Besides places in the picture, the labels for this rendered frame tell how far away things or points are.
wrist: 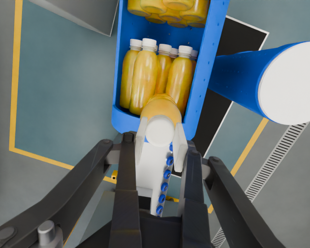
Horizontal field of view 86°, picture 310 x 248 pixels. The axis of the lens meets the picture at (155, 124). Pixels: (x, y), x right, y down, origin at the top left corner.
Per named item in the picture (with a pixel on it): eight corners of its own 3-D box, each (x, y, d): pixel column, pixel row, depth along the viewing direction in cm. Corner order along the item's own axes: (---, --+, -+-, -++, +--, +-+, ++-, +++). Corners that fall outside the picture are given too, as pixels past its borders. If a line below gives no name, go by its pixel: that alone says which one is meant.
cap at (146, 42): (158, 50, 47) (159, 43, 46) (149, 47, 44) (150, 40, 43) (147, 49, 49) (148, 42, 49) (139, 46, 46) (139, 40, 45)
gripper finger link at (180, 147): (180, 145, 15) (188, 146, 15) (176, 121, 22) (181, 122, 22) (174, 171, 17) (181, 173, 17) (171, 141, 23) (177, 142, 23)
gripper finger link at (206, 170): (188, 163, 14) (223, 169, 14) (183, 138, 19) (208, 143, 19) (184, 177, 15) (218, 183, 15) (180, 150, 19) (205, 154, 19)
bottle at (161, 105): (170, 89, 40) (176, 97, 22) (178, 115, 42) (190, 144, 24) (143, 98, 41) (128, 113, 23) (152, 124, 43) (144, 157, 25)
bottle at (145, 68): (155, 112, 54) (165, 50, 47) (141, 115, 48) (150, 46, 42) (139, 107, 57) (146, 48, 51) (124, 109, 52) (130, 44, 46)
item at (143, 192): (133, 189, 87) (127, 214, 73) (134, 183, 86) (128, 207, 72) (152, 192, 88) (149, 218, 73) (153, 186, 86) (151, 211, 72)
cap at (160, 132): (169, 111, 23) (169, 114, 21) (176, 137, 24) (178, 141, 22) (142, 120, 24) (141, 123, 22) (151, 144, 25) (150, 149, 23)
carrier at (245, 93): (232, 91, 144) (239, 56, 134) (325, 127, 61) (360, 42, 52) (200, 90, 145) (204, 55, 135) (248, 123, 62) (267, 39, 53)
